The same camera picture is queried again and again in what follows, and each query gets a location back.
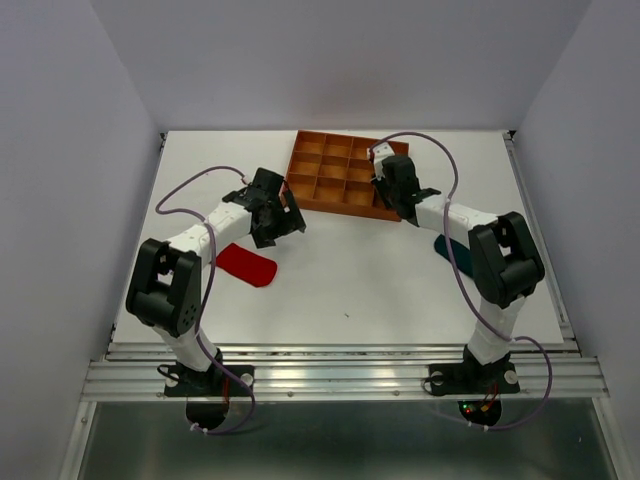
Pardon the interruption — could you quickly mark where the teal sock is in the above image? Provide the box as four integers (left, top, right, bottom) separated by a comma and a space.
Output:
432, 233, 476, 279

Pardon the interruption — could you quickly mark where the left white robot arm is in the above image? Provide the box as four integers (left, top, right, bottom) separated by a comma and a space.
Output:
125, 166, 306, 394

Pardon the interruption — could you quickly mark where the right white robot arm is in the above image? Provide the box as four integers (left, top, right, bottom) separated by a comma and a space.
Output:
371, 144, 545, 390

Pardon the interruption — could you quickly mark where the red sock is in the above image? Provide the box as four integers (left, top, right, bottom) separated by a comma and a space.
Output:
216, 243, 278, 288

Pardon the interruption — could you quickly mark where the orange compartment tray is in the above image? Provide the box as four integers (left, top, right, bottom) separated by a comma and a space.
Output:
286, 130, 400, 222

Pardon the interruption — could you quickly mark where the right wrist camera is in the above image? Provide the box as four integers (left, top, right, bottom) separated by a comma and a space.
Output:
367, 142, 395, 163

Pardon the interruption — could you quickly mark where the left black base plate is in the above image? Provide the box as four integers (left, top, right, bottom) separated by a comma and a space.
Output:
157, 363, 249, 398

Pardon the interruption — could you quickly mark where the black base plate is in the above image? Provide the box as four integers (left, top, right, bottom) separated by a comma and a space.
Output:
423, 360, 520, 397
157, 363, 249, 398

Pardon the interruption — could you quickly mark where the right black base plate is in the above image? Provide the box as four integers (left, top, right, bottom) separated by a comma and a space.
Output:
423, 360, 520, 397

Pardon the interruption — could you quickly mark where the aluminium mounting rail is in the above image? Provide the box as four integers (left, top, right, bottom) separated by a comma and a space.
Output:
81, 341, 609, 402

